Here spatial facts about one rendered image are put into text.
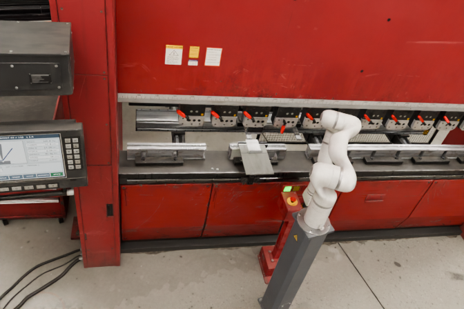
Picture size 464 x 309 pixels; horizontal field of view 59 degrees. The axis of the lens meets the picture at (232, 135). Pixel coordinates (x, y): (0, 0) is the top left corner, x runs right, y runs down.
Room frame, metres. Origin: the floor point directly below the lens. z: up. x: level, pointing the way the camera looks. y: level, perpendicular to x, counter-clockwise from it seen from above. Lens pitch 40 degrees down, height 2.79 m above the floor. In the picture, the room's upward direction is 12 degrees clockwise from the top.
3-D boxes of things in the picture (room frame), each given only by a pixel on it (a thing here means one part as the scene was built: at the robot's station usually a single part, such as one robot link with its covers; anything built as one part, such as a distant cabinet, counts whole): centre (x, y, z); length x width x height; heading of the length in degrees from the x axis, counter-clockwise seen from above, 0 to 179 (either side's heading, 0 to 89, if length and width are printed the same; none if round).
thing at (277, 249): (1.88, -0.52, 0.39); 0.05 x 0.05 x 0.54; 19
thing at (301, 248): (1.54, -0.55, 0.50); 0.18 x 0.18 x 1.00; 32
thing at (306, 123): (2.20, -0.50, 1.26); 0.15 x 0.09 x 0.17; 107
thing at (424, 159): (2.46, -1.49, 0.89); 0.30 x 0.05 x 0.03; 107
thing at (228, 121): (2.02, 0.08, 1.26); 0.15 x 0.09 x 0.17; 107
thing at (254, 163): (1.95, -0.18, 1.00); 0.26 x 0.18 x 0.01; 17
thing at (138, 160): (1.86, 0.42, 0.89); 0.30 x 0.05 x 0.03; 107
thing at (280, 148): (2.11, -0.19, 0.92); 0.39 x 0.06 x 0.10; 107
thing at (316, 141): (2.63, -0.60, 0.81); 0.64 x 0.08 x 0.14; 17
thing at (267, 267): (1.85, -0.53, 0.06); 0.25 x 0.20 x 0.12; 19
